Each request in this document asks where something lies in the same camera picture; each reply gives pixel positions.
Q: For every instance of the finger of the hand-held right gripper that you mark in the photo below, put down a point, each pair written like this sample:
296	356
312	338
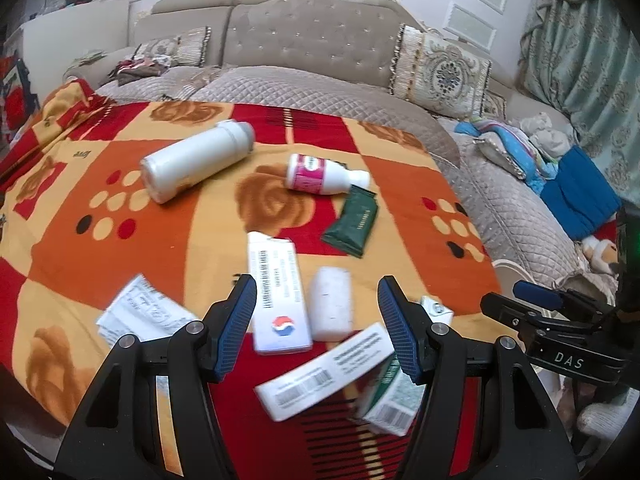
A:
537	295
505	310

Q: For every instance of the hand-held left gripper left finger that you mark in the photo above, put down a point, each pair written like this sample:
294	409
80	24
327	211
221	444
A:
235	325

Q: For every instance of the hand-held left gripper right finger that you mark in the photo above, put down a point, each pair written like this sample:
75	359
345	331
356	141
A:
400	330

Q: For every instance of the white round bin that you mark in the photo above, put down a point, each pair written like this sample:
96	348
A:
505	272

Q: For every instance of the white box round logo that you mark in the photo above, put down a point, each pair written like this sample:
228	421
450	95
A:
277	290

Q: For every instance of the red green medicine box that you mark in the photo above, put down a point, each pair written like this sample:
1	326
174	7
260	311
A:
395	405

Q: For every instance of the white foil packet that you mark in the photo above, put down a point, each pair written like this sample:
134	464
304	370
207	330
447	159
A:
145	310

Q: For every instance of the long white barcode box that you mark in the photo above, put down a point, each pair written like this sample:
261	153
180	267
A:
320	375

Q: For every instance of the dark green packet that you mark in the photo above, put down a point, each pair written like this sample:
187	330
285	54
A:
352	220

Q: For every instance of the calico plush toy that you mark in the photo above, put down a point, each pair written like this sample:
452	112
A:
600	255

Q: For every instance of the blue cushion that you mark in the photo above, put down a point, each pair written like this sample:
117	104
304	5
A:
580	192

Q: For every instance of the orange red printed blanket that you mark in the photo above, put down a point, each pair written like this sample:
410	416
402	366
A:
150	240

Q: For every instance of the colourful striped blanket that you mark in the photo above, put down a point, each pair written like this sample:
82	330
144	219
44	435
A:
510	147

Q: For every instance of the beige clothes heap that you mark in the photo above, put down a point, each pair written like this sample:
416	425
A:
547	135

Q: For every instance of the white thermos bottle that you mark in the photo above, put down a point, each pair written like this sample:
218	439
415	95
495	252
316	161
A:
195	162

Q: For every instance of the white bottle pink label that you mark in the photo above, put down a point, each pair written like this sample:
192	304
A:
315	172

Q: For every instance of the small patterned cushion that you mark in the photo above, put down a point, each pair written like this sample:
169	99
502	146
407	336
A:
494	106

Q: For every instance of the teal patterned curtain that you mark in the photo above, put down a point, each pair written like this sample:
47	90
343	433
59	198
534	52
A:
585	70

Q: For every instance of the large ornate cushion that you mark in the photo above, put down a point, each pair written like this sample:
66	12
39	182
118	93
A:
442	72

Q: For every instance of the dark clothes pile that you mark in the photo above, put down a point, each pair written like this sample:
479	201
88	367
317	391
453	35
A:
140	70

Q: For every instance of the striped beige cushion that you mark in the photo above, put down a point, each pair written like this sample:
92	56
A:
175	47

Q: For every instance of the beige tufted sofa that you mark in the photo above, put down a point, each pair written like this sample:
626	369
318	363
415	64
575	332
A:
310	40

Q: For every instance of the loose papers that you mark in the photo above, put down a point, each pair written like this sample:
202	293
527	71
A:
90	56

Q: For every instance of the red white jacket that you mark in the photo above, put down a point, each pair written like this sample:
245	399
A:
17	95

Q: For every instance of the white cabinet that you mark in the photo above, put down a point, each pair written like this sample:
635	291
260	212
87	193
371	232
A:
75	35

